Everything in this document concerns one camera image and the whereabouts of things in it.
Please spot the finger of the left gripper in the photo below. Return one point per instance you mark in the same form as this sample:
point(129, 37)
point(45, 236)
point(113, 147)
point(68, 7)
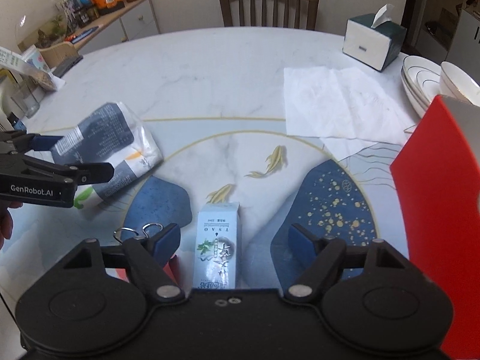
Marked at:
point(79, 174)
point(39, 142)

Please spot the stacked white plates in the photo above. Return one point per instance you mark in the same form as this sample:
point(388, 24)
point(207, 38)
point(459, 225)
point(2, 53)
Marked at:
point(420, 78)

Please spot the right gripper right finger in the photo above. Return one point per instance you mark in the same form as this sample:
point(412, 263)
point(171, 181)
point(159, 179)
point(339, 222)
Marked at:
point(322, 260)

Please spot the light blue tea box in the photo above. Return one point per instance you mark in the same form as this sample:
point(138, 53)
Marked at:
point(217, 247)

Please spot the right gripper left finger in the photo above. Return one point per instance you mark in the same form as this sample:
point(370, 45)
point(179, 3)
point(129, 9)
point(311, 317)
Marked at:
point(146, 259)

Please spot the green tissue box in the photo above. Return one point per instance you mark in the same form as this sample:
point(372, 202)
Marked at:
point(374, 39)

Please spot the white paper napkin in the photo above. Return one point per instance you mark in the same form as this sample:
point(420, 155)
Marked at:
point(346, 109)

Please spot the white green tube box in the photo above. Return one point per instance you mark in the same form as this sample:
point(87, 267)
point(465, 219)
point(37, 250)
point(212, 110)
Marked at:
point(13, 62)

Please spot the glass jar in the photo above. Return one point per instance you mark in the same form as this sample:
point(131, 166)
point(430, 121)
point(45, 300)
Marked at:
point(25, 100)

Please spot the person's left hand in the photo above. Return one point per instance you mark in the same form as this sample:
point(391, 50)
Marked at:
point(6, 221)

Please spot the red white cardboard box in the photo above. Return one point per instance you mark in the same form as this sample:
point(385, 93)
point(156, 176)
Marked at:
point(436, 176)

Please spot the white ceramic bowl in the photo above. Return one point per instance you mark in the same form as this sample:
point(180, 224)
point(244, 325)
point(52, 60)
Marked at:
point(456, 83)

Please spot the blue white snack packet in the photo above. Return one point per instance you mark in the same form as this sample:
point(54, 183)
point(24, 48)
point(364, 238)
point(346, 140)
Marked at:
point(111, 134)

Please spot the white sideboard cabinet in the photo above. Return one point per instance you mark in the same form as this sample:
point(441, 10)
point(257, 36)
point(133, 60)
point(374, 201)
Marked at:
point(50, 31)

